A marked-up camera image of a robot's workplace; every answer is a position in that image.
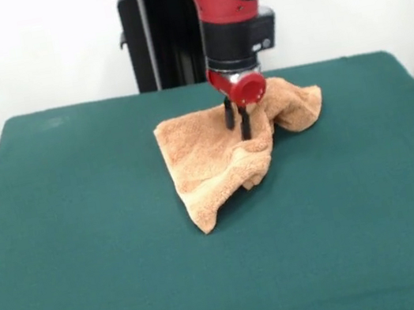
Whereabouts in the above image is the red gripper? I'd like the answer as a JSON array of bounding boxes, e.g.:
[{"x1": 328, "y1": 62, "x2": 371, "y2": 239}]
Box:
[{"x1": 205, "y1": 59, "x2": 277, "y2": 146}]

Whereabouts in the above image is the dark green table cloth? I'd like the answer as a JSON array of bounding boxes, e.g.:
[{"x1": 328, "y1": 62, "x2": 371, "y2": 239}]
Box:
[{"x1": 0, "y1": 44, "x2": 414, "y2": 310}]

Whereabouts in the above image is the tan terry towel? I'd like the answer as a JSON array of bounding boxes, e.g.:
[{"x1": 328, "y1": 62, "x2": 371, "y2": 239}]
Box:
[{"x1": 148, "y1": 69, "x2": 344, "y2": 241}]

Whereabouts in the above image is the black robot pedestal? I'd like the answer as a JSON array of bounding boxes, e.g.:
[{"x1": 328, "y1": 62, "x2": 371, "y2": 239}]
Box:
[{"x1": 98, "y1": 0, "x2": 215, "y2": 99}]

